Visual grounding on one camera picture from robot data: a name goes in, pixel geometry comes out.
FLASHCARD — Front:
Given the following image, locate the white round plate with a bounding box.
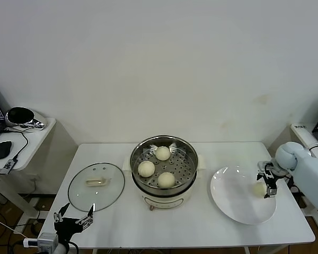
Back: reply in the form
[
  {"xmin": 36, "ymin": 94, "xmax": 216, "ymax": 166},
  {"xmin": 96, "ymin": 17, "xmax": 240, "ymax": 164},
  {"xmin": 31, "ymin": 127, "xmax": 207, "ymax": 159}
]
[{"xmin": 210, "ymin": 166, "xmax": 278, "ymax": 225}]

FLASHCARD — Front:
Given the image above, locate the white side table with mouse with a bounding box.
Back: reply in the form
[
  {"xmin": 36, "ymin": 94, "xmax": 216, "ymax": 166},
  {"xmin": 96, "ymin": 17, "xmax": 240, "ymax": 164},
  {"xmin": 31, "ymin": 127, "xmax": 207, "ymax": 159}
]
[{"xmin": 0, "ymin": 117, "xmax": 79, "ymax": 222}]

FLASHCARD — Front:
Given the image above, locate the white steamed baozi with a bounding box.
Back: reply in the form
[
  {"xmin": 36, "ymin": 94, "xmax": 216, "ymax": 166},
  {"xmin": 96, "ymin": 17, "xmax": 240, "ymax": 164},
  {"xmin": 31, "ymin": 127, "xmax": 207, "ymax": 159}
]
[
  {"xmin": 155, "ymin": 146, "xmax": 171, "ymax": 161},
  {"xmin": 251, "ymin": 182, "xmax": 267, "ymax": 198},
  {"xmin": 137, "ymin": 160, "xmax": 156, "ymax": 178},
  {"xmin": 157, "ymin": 171, "xmax": 175, "ymax": 189}
]

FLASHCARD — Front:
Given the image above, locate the black usb hub cable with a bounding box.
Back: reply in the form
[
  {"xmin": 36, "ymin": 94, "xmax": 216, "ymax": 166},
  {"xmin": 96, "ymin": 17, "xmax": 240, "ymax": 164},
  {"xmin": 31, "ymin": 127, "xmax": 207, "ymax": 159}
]
[{"xmin": 4, "ymin": 128, "xmax": 30, "ymax": 161}]

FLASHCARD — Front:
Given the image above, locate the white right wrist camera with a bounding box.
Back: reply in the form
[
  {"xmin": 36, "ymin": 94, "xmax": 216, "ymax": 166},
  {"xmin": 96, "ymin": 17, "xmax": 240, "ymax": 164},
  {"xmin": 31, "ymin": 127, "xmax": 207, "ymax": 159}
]
[{"xmin": 257, "ymin": 160, "xmax": 275, "ymax": 173}]

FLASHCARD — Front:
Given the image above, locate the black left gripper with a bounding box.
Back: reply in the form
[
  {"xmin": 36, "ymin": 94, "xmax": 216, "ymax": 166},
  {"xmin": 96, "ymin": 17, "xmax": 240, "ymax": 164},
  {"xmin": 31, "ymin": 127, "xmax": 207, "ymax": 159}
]
[{"xmin": 52, "ymin": 203, "xmax": 95, "ymax": 241}]

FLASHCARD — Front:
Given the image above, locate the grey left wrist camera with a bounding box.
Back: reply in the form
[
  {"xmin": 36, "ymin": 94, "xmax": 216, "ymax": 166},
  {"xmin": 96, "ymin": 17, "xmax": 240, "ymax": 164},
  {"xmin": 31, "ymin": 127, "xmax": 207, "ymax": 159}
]
[{"xmin": 23, "ymin": 232, "xmax": 59, "ymax": 252}]

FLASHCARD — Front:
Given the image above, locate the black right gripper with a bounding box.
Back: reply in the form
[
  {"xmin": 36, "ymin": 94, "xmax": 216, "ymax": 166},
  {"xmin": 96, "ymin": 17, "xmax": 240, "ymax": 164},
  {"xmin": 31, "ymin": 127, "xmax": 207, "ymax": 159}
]
[{"xmin": 256, "ymin": 171, "xmax": 279, "ymax": 199}]

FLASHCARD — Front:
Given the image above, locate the white side table with label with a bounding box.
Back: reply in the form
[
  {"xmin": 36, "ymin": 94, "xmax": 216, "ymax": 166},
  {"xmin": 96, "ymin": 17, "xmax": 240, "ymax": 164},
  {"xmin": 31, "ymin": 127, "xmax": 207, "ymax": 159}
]
[{"xmin": 267, "ymin": 122, "xmax": 318, "ymax": 233}]

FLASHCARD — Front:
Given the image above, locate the cream electric cooker pot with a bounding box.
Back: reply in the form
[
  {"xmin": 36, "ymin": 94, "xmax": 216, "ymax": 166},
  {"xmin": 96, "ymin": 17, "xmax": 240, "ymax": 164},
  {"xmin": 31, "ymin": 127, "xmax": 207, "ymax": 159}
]
[{"xmin": 123, "ymin": 164, "xmax": 209, "ymax": 212}]

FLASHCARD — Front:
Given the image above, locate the white floor cable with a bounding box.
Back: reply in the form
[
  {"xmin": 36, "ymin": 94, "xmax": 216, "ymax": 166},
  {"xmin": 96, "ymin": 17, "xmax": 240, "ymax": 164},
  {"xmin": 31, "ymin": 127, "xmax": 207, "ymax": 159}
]
[{"xmin": 0, "ymin": 216, "xmax": 35, "ymax": 241}]

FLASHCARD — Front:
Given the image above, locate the round glass pot lid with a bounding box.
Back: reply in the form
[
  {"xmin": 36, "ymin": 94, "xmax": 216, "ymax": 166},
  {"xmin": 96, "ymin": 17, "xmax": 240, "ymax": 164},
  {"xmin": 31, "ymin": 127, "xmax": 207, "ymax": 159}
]
[{"xmin": 68, "ymin": 162, "xmax": 126, "ymax": 213}]

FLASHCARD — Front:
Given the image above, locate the black computer mouse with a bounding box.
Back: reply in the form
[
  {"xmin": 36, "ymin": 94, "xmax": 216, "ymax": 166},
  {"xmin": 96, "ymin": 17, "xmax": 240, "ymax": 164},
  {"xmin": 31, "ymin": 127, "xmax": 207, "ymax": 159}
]
[{"xmin": 0, "ymin": 140, "xmax": 13, "ymax": 160}]

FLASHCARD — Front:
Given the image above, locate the stainless steel steamer basket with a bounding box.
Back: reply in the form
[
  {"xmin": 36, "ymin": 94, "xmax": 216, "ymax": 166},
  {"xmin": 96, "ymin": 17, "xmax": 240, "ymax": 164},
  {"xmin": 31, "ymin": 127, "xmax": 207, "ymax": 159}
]
[{"xmin": 123, "ymin": 135, "xmax": 210, "ymax": 190}]

